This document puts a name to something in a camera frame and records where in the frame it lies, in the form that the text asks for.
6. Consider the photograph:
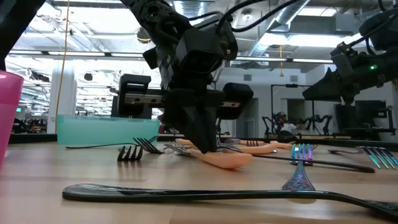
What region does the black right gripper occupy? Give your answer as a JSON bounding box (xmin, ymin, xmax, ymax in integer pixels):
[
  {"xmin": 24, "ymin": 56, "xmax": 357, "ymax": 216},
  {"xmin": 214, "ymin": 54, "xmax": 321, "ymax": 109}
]
[{"xmin": 303, "ymin": 49, "xmax": 398, "ymax": 105}]

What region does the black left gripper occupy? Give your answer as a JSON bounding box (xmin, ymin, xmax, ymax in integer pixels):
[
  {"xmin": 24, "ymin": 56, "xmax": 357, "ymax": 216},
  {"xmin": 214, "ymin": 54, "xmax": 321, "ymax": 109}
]
[{"xmin": 118, "ymin": 52, "xmax": 254, "ymax": 154}]

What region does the iridescent rainbow fork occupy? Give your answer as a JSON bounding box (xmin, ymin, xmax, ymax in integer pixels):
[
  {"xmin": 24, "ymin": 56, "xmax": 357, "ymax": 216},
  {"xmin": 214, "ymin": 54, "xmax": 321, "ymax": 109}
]
[
  {"xmin": 281, "ymin": 143, "xmax": 316, "ymax": 192},
  {"xmin": 327, "ymin": 146, "xmax": 398, "ymax": 170}
]

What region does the black desk with monitors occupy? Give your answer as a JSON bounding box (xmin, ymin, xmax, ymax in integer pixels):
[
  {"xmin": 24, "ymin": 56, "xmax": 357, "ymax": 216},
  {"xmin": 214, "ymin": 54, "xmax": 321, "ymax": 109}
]
[{"xmin": 333, "ymin": 99, "xmax": 397, "ymax": 141}]

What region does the person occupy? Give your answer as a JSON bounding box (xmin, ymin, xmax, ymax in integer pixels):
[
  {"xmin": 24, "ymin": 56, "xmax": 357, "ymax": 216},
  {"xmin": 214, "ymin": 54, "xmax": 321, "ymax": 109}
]
[{"xmin": 275, "ymin": 111, "xmax": 300, "ymax": 137}]

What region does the black monitor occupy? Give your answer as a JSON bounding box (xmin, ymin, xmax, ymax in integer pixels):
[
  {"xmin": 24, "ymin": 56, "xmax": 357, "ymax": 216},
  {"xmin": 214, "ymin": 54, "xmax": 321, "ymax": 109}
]
[{"xmin": 110, "ymin": 95, "xmax": 120, "ymax": 119}]

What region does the teal translucent plastic bin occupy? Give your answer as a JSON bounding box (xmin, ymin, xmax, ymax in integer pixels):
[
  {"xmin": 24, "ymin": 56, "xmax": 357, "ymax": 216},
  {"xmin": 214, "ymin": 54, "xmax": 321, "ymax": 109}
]
[{"xmin": 57, "ymin": 114, "xmax": 161, "ymax": 146}]

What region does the white pillar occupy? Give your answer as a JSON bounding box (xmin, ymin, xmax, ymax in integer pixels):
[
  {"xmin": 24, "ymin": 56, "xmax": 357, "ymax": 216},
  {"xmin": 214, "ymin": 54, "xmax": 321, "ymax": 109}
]
[{"xmin": 46, "ymin": 60, "xmax": 77, "ymax": 134}]

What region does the overhead light bar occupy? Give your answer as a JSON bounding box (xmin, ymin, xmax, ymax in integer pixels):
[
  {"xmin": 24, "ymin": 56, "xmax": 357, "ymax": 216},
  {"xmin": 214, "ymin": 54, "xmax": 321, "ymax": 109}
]
[{"xmin": 0, "ymin": 49, "xmax": 398, "ymax": 67}]

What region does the pink translucent plastic bin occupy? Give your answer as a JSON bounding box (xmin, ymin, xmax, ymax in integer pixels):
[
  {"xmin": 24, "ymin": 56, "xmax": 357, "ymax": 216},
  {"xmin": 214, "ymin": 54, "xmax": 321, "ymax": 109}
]
[{"xmin": 0, "ymin": 70, "xmax": 25, "ymax": 171}]

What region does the black metal frame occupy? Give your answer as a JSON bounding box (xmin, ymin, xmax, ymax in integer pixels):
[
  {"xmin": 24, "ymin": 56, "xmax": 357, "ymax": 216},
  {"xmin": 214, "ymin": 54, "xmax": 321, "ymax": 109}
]
[{"xmin": 269, "ymin": 83, "xmax": 315, "ymax": 138}]

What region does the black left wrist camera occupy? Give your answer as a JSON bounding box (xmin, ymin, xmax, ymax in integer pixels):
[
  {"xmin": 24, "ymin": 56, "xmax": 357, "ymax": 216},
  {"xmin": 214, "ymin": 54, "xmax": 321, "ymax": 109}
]
[{"xmin": 173, "ymin": 29, "xmax": 239, "ymax": 75}]

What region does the silver round ventilation duct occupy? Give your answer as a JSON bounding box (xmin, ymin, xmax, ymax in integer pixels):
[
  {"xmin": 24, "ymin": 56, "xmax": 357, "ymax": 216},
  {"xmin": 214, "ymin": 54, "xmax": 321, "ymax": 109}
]
[{"xmin": 245, "ymin": 0, "xmax": 312, "ymax": 68}]

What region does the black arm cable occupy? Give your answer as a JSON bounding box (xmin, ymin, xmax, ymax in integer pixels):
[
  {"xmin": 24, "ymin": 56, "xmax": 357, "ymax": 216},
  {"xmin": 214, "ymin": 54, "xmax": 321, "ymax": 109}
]
[{"xmin": 214, "ymin": 0, "xmax": 301, "ymax": 34}]

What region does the black ceiling cable reel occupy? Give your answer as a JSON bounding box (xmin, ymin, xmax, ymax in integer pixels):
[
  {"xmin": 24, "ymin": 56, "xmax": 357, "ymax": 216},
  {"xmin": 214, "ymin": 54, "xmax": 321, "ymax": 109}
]
[{"xmin": 136, "ymin": 27, "xmax": 152, "ymax": 45}]

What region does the yellow cable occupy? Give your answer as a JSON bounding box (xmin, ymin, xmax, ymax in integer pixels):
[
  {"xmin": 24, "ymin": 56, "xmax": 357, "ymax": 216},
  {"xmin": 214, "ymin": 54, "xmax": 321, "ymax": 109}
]
[{"xmin": 54, "ymin": 0, "xmax": 71, "ymax": 134}]

